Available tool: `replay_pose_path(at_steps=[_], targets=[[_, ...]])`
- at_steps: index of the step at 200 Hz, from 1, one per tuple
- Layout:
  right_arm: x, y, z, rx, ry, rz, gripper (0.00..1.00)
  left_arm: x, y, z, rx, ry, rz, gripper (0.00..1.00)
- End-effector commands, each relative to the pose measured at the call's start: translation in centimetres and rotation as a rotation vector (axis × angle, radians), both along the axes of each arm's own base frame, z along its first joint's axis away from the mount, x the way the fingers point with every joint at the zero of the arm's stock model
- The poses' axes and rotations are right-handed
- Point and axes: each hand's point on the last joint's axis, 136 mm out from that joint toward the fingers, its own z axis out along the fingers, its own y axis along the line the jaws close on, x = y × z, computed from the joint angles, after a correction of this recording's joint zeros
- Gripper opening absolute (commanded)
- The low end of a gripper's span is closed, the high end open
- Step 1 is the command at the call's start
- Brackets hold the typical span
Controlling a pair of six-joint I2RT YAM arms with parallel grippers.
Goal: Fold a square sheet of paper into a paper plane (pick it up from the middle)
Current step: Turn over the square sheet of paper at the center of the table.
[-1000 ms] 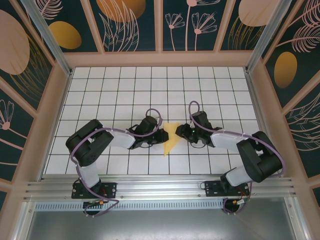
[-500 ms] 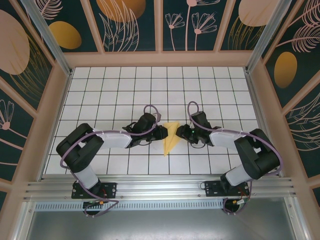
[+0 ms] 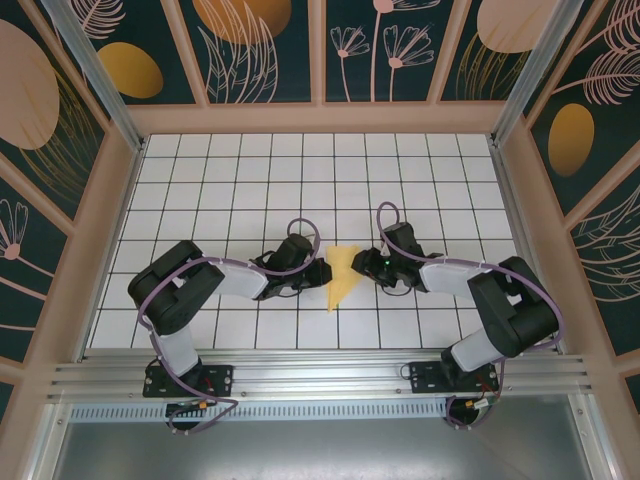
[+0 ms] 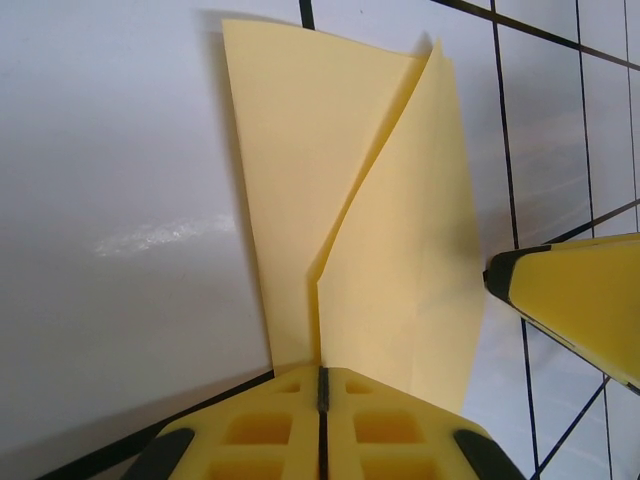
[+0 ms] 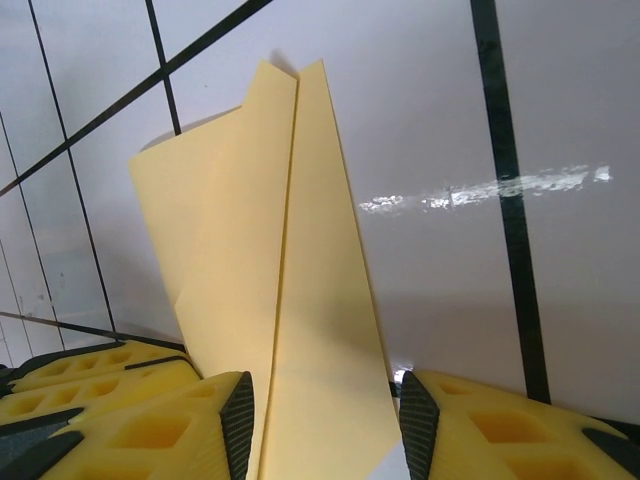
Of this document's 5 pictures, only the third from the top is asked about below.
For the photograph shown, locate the white gridded mat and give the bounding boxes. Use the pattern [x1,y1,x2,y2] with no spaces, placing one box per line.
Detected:
[87,132,545,351]

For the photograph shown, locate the aluminium mounting rail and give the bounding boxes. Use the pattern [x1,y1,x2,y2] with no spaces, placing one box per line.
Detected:
[47,352,594,401]

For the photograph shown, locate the aluminium side rail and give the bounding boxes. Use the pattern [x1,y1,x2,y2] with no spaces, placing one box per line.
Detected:
[489,142,569,356]

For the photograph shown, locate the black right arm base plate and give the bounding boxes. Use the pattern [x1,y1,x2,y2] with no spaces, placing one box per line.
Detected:
[408,360,501,395]

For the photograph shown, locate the slotted grey cable duct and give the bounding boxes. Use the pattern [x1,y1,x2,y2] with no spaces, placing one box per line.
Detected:
[69,402,451,421]

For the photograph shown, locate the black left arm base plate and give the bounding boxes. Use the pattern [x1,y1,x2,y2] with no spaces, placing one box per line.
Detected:
[143,364,235,399]

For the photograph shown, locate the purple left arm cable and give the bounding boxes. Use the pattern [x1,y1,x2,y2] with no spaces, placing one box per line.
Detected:
[138,217,321,436]

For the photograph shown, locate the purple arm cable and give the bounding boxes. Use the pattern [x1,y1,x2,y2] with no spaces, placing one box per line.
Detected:
[377,201,565,431]
[138,217,321,436]

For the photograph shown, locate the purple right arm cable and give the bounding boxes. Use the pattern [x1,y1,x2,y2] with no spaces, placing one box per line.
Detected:
[377,201,565,431]

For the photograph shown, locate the aluminium frame post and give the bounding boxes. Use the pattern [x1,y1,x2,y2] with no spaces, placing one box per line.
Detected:
[488,0,575,147]
[39,0,147,154]

